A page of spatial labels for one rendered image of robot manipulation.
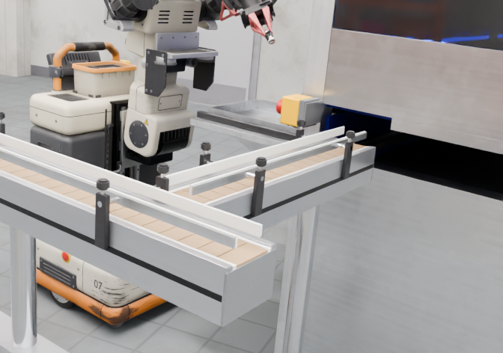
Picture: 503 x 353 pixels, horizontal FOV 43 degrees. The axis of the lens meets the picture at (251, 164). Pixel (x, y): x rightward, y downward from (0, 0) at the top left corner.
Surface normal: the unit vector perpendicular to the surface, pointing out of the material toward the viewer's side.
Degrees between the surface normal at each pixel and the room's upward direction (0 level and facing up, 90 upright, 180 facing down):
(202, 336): 0
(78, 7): 90
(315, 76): 90
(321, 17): 90
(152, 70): 90
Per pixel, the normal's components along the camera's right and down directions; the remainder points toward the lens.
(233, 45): -0.38, 0.23
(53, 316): 0.08, -0.96
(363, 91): -0.59, 0.18
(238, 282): 0.81, 0.23
